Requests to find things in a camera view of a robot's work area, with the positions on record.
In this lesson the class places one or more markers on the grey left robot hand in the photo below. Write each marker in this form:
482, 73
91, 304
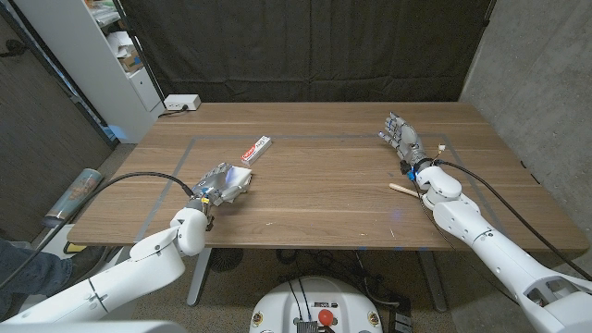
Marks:
210, 185

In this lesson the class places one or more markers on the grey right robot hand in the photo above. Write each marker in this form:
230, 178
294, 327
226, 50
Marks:
408, 139

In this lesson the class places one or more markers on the white napkin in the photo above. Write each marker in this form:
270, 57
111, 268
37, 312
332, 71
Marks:
240, 176

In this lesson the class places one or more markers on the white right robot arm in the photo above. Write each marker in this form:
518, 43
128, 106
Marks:
499, 259

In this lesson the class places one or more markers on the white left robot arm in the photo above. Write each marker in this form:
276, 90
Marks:
139, 273

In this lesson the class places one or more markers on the white red toothpaste box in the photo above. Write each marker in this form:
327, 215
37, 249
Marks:
256, 150

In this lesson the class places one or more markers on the light wooden stick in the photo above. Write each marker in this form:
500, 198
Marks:
400, 188

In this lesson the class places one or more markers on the black round floor fan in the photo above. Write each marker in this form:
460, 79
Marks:
225, 259

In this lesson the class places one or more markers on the white power strip box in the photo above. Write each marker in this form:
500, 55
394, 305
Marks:
181, 102

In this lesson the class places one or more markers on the grey metal table leg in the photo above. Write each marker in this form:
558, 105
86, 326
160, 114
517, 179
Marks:
199, 277
434, 282

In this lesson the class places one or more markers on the black backdrop curtain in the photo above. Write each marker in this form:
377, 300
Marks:
305, 46

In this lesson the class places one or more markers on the white robot torso base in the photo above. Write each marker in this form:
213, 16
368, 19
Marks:
277, 310

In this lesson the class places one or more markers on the dark shoe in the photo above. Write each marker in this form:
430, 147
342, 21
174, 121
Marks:
88, 259

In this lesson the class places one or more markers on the brown cardboard box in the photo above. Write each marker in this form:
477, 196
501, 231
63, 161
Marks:
131, 59

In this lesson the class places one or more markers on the red emergency stop button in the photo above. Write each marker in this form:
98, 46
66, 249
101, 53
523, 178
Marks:
326, 316

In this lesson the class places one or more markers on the black power adapter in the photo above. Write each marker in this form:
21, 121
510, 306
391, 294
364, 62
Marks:
401, 319

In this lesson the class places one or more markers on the white shelf cabinet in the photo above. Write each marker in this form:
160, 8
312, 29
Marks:
83, 55

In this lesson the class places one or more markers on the person leg in jeans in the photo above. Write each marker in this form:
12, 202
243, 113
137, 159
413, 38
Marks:
28, 277

